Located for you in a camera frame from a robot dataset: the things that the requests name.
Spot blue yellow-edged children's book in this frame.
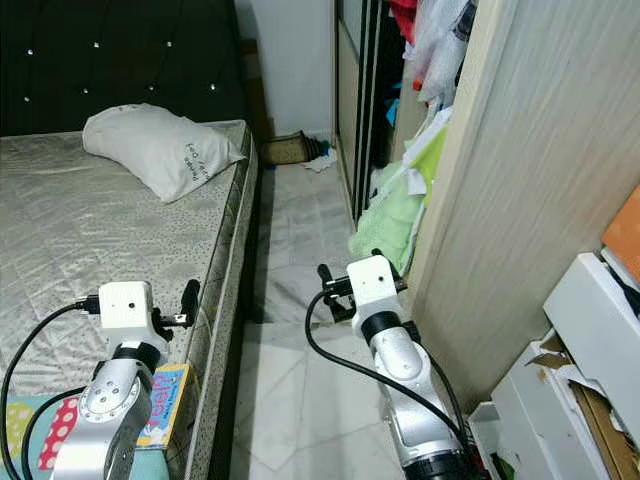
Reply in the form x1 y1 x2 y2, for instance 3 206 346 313
135 361 194 450

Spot white printed pillow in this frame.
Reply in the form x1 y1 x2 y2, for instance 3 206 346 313
81 103 250 205

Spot light green clothes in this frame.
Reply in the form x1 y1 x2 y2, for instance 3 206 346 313
347 124 452 277

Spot white crumpled cloth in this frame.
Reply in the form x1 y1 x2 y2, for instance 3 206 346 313
304 147 340 174

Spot grey quilted mattress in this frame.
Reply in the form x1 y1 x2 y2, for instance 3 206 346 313
0 120 257 480

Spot brown woven basket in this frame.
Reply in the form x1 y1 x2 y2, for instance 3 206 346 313
257 131 327 167

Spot teal blanket with dotted shapes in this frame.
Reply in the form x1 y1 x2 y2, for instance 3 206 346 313
0 393 173 480

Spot light wood wardrobe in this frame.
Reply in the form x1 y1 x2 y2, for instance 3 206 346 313
334 0 640 413

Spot white cardboard box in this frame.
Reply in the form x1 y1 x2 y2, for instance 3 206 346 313
468 251 640 480

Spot dark tufted headboard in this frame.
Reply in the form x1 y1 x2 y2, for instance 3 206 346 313
0 0 252 139

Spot white plastic garment bags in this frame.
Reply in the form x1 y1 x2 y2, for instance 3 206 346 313
409 0 483 107

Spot red garment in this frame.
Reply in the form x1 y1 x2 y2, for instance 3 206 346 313
389 0 422 44

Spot orange board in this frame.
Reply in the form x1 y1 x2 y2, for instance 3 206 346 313
602 211 640 283

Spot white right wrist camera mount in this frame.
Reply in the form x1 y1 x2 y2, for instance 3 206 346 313
347 254 402 320

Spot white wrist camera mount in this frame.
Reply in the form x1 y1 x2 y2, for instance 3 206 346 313
347 254 402 320
96 281 154 347

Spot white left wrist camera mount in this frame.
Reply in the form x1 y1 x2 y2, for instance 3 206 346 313
96 281 154 347

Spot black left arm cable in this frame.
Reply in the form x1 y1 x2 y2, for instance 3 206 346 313
20 386 91 480

